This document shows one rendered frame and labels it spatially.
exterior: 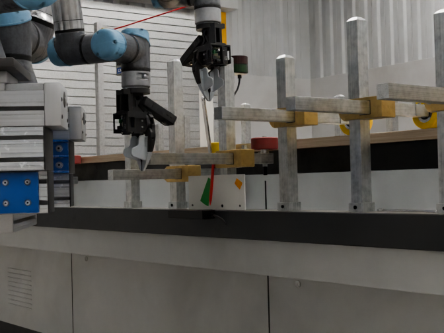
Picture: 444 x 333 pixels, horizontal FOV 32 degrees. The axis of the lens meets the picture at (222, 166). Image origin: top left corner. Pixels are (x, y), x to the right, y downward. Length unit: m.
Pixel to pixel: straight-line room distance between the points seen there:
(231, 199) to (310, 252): 0.31
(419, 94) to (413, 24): 9.88
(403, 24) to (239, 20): 2.46
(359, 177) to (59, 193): 0.79
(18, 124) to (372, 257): 0.87
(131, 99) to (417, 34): 9.53
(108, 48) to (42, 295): 2.04
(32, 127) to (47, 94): 0.08
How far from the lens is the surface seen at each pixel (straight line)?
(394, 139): 2.09
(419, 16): 11.44
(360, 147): 1.89
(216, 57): 2.19
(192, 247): 2.43
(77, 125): 2.14
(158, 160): 2.06
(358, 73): 1.91
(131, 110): 2.02
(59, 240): 3.16
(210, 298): 2.71
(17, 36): 2.21
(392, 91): 1.53
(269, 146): 2.28
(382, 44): 11.87
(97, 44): 1.95
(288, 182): 2.06
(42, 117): 1.65
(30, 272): 3.88
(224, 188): 2.25
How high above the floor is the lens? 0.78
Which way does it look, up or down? 1 degrees up
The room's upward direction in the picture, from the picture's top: 1 degrees counter-clockwise
